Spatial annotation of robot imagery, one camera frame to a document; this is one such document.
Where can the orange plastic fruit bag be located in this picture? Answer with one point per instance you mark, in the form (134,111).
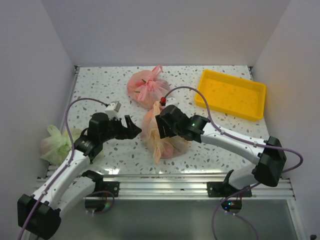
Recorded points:
(165,148)

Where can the pink knotted plastic bag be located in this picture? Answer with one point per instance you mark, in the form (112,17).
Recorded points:
(145,87)

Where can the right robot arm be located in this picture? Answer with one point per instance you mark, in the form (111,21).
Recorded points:
(266,157)

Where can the left black base bracket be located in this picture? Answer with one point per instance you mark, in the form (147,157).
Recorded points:
(109,186)

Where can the green plastic fruit bag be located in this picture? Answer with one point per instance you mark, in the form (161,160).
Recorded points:
(56,147)

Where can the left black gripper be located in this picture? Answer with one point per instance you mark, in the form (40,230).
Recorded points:
(132,130)

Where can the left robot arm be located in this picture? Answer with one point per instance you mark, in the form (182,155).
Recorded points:
(41,212)

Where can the yellow plastic tray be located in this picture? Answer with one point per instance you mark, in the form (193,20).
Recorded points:
(232,95)

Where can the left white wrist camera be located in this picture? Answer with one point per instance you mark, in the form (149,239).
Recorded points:
(112,110)

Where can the black base bracket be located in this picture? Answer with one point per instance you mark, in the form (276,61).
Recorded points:
(109,186)
(219,189)

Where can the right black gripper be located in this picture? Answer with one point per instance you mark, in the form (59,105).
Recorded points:
(161,123)

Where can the right black base bracket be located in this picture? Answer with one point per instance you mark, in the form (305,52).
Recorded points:
(219,189)

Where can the aluminium frame rail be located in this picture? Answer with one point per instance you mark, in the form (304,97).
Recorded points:
(189,186)

